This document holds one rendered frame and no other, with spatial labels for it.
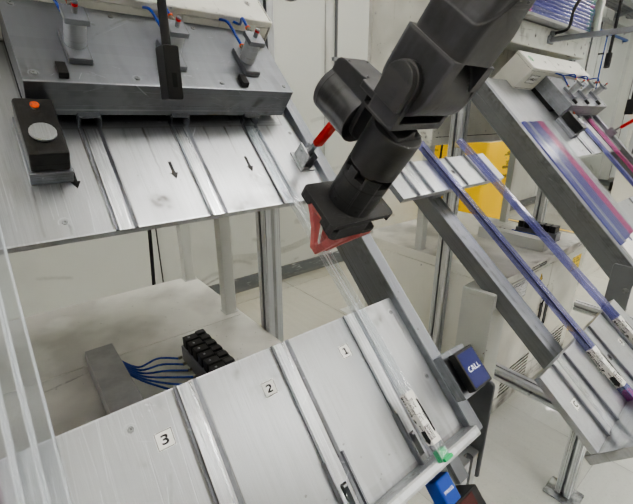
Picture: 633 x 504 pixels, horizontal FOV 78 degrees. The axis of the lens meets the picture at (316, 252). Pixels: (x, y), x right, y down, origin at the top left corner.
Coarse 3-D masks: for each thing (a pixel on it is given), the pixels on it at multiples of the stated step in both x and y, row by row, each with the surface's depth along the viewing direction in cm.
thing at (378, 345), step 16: (256, 128) 59; (256, 144) 59; (272, 160) 57; (288, 192) 55; (304, 208) 54; (304, 224) 53; (320, 240) 52; (320, 256) 52; (336, 272) 51; (352, 288) 50; (352, 304) 49; (368, 320) 49; (368, 336) 48; (384, 352) 47; (384, 368) 47; (400, 384) 46; (432, 448) 44
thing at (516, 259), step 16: (432, 160) 69; (448, 176) 68; (464, 192) 67; (496, 240) 64; (512, 256) 62; (528, 272) 61; (544, 288) 60; (560, 304) 60; (560, 320) 59; (576, 336) 58
